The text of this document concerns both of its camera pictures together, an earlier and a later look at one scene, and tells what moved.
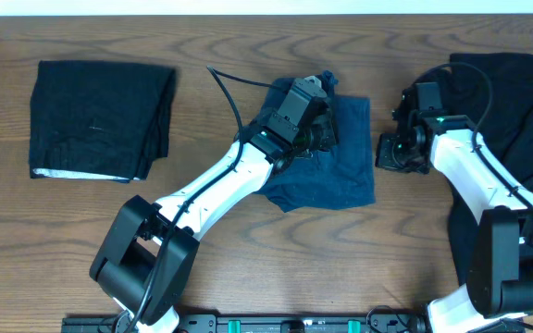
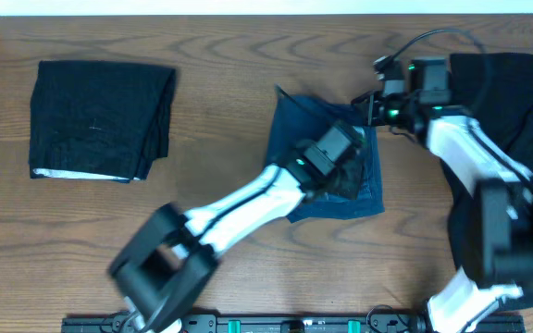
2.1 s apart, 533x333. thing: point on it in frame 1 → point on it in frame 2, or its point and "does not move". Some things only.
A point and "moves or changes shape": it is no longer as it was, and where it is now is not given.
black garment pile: [515, 107] does not move
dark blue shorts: [340, 176] moves or changes shape
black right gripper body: [396, 154] → [392, 111]
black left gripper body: [324, 136] → [347, 184]
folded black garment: [103, 120] does not move
